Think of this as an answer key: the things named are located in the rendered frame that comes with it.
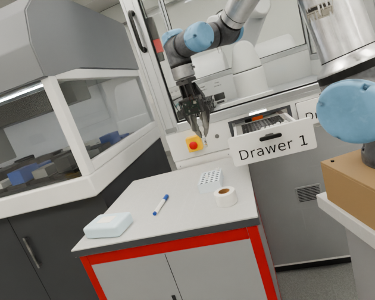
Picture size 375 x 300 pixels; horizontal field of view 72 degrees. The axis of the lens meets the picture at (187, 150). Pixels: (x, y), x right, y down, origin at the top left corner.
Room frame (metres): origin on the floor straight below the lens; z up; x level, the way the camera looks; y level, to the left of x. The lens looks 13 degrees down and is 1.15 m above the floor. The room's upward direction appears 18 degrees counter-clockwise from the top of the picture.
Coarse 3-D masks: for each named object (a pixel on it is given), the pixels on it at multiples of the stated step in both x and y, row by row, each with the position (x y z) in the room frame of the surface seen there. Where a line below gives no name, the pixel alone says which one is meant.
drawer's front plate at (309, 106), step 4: (308, 100) 1.13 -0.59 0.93; (312, 100) 1.12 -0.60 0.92; (316, 100) 1.12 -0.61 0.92; (296, 104) 1.14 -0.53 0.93; (300, 104) 1.14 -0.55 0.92; (304, 104) 1.13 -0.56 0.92; (308, 104) 1.13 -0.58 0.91; (312, 104) 1.12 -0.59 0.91; (316, 104) 1.12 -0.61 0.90; (296, 108) 1.15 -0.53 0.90; (300, 108) 1.14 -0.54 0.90; (304, 108) 1.13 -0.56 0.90; (308, 108) 1.13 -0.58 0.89; (312, 108) 1.12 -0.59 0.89; (300, 112) 1.14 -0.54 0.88; (304, 112) 1.13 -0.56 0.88; (312, 112) 1.12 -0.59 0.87; (300, 116) 1.14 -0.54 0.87; (304, 116) 1.13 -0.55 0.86; (308, 116) 1.13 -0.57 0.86; (312, 120) 1.13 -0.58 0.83; (316, 120) 1.12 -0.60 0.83
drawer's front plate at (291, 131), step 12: (300, 120) 0.84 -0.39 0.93; (252, 132) 0.89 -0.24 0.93; (264, 132) 0.87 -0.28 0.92; (276, 132) 0.86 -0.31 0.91; (288, 132) 0.85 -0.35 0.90; (300, 132) 0.84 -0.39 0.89; (312, 132) 0.84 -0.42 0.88; (240, 144) 0.89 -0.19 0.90; (252, 144) 0.88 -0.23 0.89; (264, 144) 0.87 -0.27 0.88; (276, 144) 0.86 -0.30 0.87; (300, 144) 0.85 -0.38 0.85; (312, 144) 0.84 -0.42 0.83; (264, 156) 0.88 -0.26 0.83; (276, 156) 0.87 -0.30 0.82
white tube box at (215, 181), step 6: (204, 174) 0.99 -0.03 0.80; (210, 174) 0.97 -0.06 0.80; (216, 174) 0.95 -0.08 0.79; (222, 174) 0.97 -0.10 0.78; (204, 180) 0.93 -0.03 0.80; (210, 180) 0.91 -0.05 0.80; (216, 180) 0.90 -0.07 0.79; (222, 180) 0.94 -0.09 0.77; (198, 186) 0.90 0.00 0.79; (204, 186) 0.89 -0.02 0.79; (210, 186) 0.89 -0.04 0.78; (216, 186) 0.88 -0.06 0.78; (204, 192) 0.89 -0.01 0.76
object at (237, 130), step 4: (272, 116) 1.20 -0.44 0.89; (280, 116) 1.19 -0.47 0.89; (284, 116) 1.18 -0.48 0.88; (288, 116) 1.10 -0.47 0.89; (288, 120) 1.10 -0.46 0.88; (292, 120) 1.01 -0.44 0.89; (236, 128) 1.24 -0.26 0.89; (240, 128) 1.23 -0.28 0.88; (236, 132) 1.12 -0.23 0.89; (240, 132) 1.24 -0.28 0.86
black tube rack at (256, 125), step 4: (276, 116) 1.15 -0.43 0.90; (260, 120) 1.17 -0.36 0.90; (264, 120) 1.14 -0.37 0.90; (268, 120) 1.12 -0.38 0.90; (272, 120) 1.09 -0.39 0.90; (276, 120) 1.07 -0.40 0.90; (280, 120) 1.05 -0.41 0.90; (284, 120) 1.03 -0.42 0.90; (244, 124) 1.19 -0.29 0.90; (248, 124) 1.17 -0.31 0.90; (252, 124) 1.14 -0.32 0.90; (256, 124) 1.11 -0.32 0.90; (260, 124) 1.09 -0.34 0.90; (264, 124) 1.06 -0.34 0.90; (268, 124) 1.04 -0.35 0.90; (272, 124) 1.02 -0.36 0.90; (244, 128) 1.12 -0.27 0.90; (248, 128) 1.09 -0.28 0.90; (252, 128) 1.07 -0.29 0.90; (256, 128) 1.05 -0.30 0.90; (260, 128) 1.03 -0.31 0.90; (264, 128) 1.00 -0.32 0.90; (244, 132) 1.05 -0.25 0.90; (248, 132) 1.03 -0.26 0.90
